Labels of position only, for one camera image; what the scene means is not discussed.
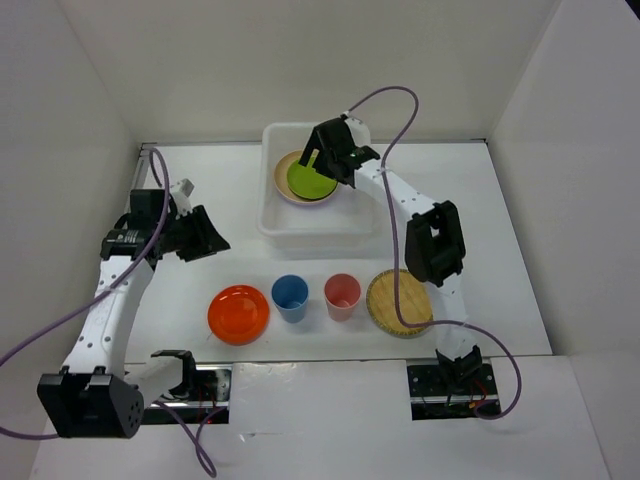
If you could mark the white plastic bin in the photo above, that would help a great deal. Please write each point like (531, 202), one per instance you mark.
(345, 220)

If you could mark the blue plastic cup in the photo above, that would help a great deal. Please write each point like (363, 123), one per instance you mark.
(290, 294)

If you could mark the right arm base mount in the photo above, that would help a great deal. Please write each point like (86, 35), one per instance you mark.
(432, 399)

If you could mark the orange plastic plate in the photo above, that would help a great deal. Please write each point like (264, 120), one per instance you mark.
(238, 315)

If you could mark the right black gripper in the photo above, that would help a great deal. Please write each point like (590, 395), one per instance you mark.
(315, 142)

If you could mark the beige bear print plate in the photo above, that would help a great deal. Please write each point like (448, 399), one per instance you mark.
(280, 172)

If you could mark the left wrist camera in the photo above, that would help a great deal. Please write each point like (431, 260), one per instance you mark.
(180, 192)

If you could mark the pink plastic cup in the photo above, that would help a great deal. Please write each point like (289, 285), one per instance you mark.
(342, 293)

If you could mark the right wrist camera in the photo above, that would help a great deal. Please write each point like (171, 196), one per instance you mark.
(359, 131)

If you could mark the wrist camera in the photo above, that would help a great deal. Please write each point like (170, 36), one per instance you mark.
(180, 192)
(359, 131)

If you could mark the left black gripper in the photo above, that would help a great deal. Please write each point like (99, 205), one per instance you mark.
(207, 239)

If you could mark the round bamboo woven plate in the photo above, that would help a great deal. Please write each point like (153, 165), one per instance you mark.
(415, 304)

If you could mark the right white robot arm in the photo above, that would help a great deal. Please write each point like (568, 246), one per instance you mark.
(434, 246)

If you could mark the lime green plate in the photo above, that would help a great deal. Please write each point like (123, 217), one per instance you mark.
(306, 183)

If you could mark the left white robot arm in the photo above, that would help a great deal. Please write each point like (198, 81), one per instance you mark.
(93, 395)

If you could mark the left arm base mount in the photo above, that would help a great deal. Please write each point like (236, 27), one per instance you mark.
(207, 402)

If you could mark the lilac plastic plate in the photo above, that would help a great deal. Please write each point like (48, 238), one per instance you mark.
(295, 200)

